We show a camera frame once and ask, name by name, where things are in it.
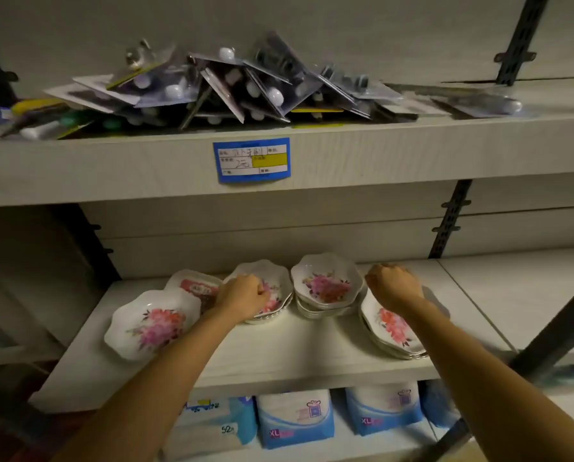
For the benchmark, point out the white dishes under floral dish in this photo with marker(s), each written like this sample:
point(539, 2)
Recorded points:
point(412, 356)
point(318, 313)

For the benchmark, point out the light wooden shelf board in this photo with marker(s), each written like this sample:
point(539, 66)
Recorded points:
point(412, 149)
point(292, 351)
point(518, 293)

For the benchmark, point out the blue and yellow shelf label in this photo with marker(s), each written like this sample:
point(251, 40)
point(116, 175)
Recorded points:
point(252, 160)

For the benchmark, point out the blue white soft packet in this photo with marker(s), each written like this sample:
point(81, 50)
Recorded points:
point(294, 421)
point(383, 408)
point(436, 404)

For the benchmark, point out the person's left hand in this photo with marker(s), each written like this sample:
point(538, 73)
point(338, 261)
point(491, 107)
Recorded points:
point(239, 298)

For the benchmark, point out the pile of clear blister packs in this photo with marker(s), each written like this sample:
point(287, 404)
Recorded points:
point(248, 98)

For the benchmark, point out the dark diagonal metal bar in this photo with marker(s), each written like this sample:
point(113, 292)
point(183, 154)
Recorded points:
point(556, 331)

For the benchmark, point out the person's left fingers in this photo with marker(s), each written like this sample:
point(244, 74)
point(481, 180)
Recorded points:
point(264, 293)

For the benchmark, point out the blue white packet yellow label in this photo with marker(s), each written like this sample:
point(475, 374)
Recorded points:
point(210, 425)

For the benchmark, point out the person's left forearm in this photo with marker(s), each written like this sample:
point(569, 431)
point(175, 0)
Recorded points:
point(157, 384)

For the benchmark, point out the black slotted shelf upright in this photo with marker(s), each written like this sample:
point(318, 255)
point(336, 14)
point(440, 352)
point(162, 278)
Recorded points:
point(520, 38)
point(87, 245)

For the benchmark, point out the person's right hand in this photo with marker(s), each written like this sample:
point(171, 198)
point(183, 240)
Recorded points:
point(397, 286)

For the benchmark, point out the person's right forearm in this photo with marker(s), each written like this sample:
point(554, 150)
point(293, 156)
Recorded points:
point(479, 380)

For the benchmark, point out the person's right fingers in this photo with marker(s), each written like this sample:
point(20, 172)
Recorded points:
point(372, 281)

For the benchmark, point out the white floral scalloped dish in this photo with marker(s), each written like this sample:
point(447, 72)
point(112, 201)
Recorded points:
point(326, 283)
point(150, 326)
point(394, 330)
point(278, 279)

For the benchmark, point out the white dish with red label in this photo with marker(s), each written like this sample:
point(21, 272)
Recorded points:
point(196, 284)

